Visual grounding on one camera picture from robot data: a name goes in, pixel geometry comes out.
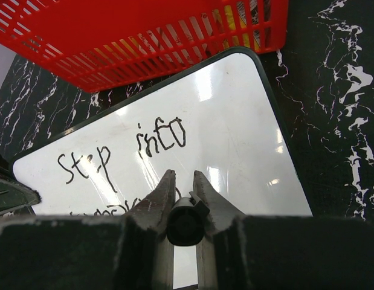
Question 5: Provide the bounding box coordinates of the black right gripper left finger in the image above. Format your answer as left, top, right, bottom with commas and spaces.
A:
0, 170, 176, 289

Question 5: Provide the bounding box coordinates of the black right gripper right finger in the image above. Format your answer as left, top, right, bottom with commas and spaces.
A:
193, 171, 374, 289

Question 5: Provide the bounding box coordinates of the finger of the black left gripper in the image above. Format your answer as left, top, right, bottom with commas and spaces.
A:
0, 173, 41, 215

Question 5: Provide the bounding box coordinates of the white whiteboard marker pen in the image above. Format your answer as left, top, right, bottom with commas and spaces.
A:
167, 192, 210, 247

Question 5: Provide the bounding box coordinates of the small white whiteboard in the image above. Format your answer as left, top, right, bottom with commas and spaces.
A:
11, 48, 311, 283

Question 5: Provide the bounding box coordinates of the red plastic shopping basket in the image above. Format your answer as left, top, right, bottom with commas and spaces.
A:
0, 0, 289, 92

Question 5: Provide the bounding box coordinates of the orange snack packet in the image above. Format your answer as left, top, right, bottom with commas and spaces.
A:
212, 1, 271, 52

